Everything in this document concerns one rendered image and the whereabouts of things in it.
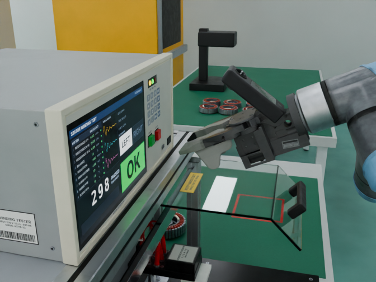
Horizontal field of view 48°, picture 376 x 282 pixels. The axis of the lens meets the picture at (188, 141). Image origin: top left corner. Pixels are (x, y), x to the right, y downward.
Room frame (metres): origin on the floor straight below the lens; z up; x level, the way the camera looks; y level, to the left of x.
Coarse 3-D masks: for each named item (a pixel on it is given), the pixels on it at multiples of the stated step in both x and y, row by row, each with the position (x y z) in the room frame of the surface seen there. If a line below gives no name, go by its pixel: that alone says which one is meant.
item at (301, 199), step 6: (294, 186) 0.79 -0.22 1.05; (300, 186) 0.77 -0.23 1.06; (294, 192) 0.78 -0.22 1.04; (300, 192) 0.74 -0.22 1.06; (300, 198) 0.72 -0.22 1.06; (300, 204) 0.69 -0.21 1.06; (288, 210) 0.70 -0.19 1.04; (294, 210) 0.69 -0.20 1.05; (300, 210) 0.69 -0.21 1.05; (294, 216) 0.69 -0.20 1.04
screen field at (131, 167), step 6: (138, 150) 0.66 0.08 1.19; (132, 156) 0.63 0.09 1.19; (138, 156) 0.66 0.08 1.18; (144, 156) 0.69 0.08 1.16; (126, 162) 0.61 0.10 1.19; (132, 162) 0.63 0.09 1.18; (138, 162) 0.66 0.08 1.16; (144, 162) 0.69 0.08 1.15; (126, 168) 0.61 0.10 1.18; (132, 168) 0.63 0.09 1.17; (138, 168) 0.66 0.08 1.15; (126, 174) 0.61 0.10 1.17; (132, 174) 0.63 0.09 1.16; (138, 174) 0.65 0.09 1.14; (126, 180) 0.60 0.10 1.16; (132, 180) 0.63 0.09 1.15; (126, 186) 0.60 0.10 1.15
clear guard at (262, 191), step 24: (192, 168) 0.85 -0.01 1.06; (216, 168) 0.85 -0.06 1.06; (240, 168) 0.85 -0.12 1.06; (264, 168) 0.85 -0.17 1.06; (168, 192) 0.74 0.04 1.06; (216, 192) 0.74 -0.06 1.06; (240, 192) 0.74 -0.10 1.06; (264, 192) 0.74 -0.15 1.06; (288, 192) 0.79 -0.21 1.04; (240, 216) 0.65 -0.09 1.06; (264, 216) 0.65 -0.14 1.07; (288, 216) 0.70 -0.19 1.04
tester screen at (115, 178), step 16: (128, 96) 0.63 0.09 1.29; (112, 112) 0.57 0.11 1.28; (128, 112) 0.63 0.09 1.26; (80, 128) 0.48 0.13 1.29; (96, 128) 0.52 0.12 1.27; (112, 128) 0.57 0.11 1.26; (128, 128) 0.62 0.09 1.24; (80, 144) 0.47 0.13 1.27; (96, 144) 0.52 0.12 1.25; (112, 144) 0.56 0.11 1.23; (80, 160) 0.47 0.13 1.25; (96, 160) 0.51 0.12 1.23; (112, 160) 0.56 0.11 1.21; (80, 176) 0.47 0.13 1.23; (96, 176) 0.51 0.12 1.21; (112, 176) 0.56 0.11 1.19; (80, 192) 0.46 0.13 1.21; (80, 208) 0.46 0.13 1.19; (96, 208) 0.50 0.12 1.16; (80, 224) 0.46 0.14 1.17; (96, 224) 0.50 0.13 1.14; (80, 240) 0.45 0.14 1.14
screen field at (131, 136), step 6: (138, 126) 0.66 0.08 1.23; (126, 132) 0.61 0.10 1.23; (132, 132) 0.64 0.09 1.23; (138, 132) 0.66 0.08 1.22; (120, 138) 0.59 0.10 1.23; (126, 138) 0.61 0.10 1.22; (132, 138) 0.63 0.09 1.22; (138, 138) 0.66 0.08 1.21; (120, 144) 0.59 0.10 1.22; (126, 144) 0.61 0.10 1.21; (132, 144) 0.63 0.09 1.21; (120, 150) 0.59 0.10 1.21; (126, 150) 0.61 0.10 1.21
